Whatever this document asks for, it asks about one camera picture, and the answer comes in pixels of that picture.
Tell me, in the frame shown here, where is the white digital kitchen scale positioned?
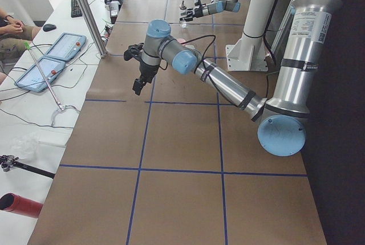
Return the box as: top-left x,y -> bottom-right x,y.
183,44 -> 196,56

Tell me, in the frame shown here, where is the red cylinder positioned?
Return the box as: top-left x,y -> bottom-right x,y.
1,193 -> 43,218

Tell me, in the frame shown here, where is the black tripod pole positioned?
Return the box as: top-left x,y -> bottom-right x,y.
1,155 -> 55,179

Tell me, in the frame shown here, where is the aluminium frame post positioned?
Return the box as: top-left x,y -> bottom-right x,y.
77,0 -> 107,58

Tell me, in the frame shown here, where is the blue teach pendant far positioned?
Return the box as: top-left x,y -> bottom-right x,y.
44,32 -> 87,62

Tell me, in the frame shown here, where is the pink plastic cup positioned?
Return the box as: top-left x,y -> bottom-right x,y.
177,38 -> 185,44

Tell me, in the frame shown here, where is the clear glass sauce bottle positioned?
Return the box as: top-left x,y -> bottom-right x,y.
179,0 -> 187,28

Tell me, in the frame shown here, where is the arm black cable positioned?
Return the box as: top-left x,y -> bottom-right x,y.
159,34 -> 217,71

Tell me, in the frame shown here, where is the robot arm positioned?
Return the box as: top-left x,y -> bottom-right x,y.
179,0 -> 241,26
124,0 -> 343,156

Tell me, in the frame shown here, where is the black keyboard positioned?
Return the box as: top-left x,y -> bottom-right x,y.
71,0 -> 83,18

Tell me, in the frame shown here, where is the blue teach pendant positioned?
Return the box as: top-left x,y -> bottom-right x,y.
44,32 -> 87,62
14,57 -> 65,92

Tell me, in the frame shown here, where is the blue teach pendant near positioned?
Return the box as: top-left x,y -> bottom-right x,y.
14,57 -> 65,92

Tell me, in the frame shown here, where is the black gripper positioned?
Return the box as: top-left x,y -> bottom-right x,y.
179,5 -> 209,23
123,43 -> 159,95

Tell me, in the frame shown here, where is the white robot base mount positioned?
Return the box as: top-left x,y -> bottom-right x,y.
226,0 -> 275,72

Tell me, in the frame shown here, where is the black computer mouse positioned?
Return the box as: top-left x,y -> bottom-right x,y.
42,23 -> 57,32

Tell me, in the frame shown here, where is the reacher grabber tool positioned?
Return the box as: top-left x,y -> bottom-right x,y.
24,42 -> 80,127

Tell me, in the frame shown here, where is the brown paper table cover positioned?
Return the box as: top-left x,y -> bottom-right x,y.
29,0 -> 326,244

